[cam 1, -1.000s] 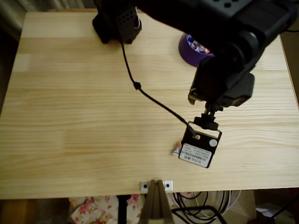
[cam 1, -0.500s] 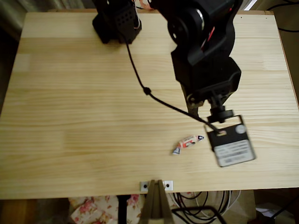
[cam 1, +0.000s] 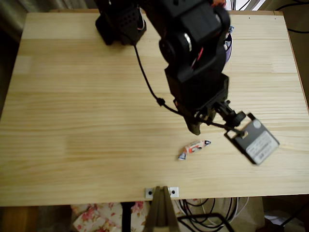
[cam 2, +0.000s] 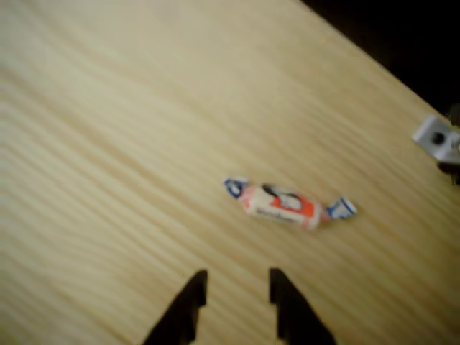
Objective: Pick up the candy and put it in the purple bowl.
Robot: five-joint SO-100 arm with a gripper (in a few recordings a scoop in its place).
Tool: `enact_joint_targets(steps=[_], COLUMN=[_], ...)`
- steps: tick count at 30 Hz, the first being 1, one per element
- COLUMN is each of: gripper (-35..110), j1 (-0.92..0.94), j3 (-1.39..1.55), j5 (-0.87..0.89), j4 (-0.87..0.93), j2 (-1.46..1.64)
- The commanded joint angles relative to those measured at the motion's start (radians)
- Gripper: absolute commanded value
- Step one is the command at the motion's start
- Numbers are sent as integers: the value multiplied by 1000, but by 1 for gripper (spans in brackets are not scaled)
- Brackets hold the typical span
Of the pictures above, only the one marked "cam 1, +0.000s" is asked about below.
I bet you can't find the purple bowl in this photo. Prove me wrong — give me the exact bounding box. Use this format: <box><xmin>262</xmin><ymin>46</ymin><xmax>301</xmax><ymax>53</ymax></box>
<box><xmin>222</xmin><ymin>24</ymin><xmax>234</xmax><ymax>65</ymax></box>

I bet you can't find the black pole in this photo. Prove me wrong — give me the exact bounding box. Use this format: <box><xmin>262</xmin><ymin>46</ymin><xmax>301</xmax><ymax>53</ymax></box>
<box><xmin>120</xmin><ymin>202</ymin><xmax>136</xmax><ymax>232</ymax></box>

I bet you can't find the black camera cable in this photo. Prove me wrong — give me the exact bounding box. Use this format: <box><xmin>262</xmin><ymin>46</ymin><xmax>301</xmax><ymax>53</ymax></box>
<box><xmin>131</xmin><ymin>41</ymin><xmax>244</xmax><ymax>137</ymax></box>

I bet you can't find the black camera box with label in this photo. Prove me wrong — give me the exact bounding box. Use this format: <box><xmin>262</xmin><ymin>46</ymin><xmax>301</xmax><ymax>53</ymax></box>
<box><xmin>214</xmin><ymin>100</ymin><xmax>281</xmax><ymax>165</ymax></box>

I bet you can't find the silver metal bracket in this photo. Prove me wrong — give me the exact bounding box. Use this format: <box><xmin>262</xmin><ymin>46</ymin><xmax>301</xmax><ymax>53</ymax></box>
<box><xmin>144</xmin><ymin>186</ymin><xmax>180</xmax><ymax>199</ymax></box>

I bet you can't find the tan camera stand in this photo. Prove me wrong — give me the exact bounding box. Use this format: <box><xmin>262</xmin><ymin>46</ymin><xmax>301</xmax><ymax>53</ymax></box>
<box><xmin>144</xmin><ymin>185</ymin><xmax>181</xmax><ymax>232</ymax></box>

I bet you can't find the white cable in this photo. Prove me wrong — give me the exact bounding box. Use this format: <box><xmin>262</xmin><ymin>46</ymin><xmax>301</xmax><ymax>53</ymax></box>
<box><xmin>225</xmin><ymin>197</ymin><xmax>250</xmax><ymax>222</ymax></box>

